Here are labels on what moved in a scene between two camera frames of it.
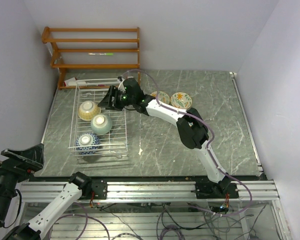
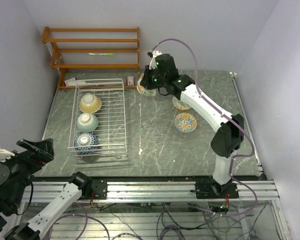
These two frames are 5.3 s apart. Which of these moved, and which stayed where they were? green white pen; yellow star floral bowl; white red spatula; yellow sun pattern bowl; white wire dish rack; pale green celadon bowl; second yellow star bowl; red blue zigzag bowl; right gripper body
Moved: yellow sun pattern bowl; yellow star floral bowl; pale green celadon bowl; right gripper body
Stayed: white wire dish rack; red blue zigzag bowl; white red spatula; second yellow star bowl; green white pen
